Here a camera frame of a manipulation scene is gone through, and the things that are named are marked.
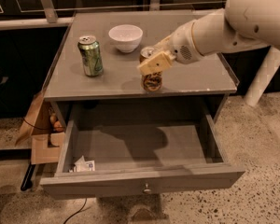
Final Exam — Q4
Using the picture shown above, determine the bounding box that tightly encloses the brown cardboard box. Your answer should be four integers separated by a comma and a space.
15, 91, 65, 164

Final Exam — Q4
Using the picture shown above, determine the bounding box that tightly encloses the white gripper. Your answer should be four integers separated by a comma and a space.
137, 20, 203, 76

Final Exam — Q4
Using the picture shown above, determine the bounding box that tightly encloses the white paper packet in drawer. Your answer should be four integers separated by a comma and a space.
73, 157, 95, 172

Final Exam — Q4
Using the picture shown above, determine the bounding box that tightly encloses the metal railing frame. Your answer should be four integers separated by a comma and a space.
0, 0, 234, 32

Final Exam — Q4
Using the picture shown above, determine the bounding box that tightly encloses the black bar on floor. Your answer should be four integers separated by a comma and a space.
21, 163, 35, 191

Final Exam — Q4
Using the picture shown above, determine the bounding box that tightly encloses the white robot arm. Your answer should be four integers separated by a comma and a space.
137, 0, 280, 106

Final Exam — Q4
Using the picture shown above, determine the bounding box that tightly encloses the open grey top drawer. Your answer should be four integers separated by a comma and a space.
40, 105, 245, 199

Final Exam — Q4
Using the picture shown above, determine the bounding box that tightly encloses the orange soda can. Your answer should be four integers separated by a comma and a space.
139, 47, 162, 91

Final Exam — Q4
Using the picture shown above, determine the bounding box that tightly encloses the grey cabinet with counter top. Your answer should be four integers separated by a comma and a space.
44, 10, 237, 120

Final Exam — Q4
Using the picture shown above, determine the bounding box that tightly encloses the round metal drawer knob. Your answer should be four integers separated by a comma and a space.
143, 183, 152, 194

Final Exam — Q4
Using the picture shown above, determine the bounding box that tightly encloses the white ceramic bowl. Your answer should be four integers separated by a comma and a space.
108, 24, 143, 53

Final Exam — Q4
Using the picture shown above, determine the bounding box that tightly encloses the black cable on floor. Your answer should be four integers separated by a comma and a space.
63, 197, 89, 224

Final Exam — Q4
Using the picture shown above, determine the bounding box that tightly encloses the green soda can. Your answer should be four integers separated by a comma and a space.
77, 35, 104, 77

